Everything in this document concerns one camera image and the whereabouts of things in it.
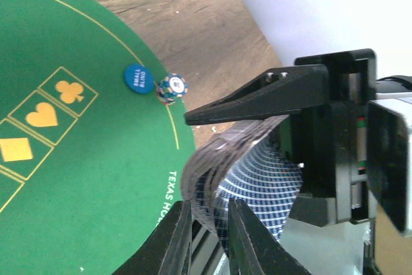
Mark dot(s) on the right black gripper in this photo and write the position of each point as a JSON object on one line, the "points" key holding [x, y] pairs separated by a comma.
{"points": [[328, 137]]}

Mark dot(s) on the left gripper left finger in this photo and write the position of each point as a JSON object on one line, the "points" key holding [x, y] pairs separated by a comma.
{"points": [[167, 251]]}

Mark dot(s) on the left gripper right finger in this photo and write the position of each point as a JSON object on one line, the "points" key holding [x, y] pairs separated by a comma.
{"points": [[252, 249]]}

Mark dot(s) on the blue playing card deck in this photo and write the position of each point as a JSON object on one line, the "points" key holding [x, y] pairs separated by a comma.
{"points": [[244, 163]]}

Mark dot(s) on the blue small blind button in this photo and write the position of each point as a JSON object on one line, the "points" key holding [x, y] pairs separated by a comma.
{"points": [[139, 79]]}

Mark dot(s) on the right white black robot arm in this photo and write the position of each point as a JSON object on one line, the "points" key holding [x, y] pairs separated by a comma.
{"points": [[388, 150]]}

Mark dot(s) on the round green poker mat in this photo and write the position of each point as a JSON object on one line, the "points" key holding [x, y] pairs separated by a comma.
{"points": [[88, 167]]}

